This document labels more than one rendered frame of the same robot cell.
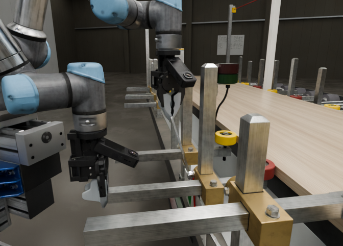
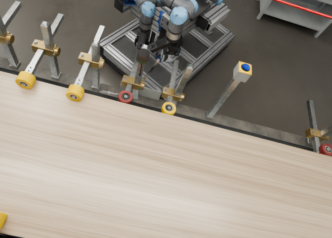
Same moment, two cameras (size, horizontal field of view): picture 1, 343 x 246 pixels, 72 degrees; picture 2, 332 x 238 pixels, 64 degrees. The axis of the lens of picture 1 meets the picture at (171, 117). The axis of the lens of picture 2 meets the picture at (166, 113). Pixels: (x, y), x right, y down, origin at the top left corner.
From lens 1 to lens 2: 1.61 m
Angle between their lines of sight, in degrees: 76
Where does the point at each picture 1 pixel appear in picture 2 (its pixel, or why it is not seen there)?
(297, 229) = not seen: hidden behind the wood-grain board
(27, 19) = not seen: outside the picture
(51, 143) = not seen: hidden behind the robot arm
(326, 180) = (100, 109)
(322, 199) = (81, 74)
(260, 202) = (87, 56)
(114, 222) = (100, 30)
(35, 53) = not seen: outside the picture
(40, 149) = (164, 24)
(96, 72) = (143, 9)
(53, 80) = (139, 1)
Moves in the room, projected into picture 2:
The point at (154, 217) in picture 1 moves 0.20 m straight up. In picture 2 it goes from (97, 37) to (97, 9)
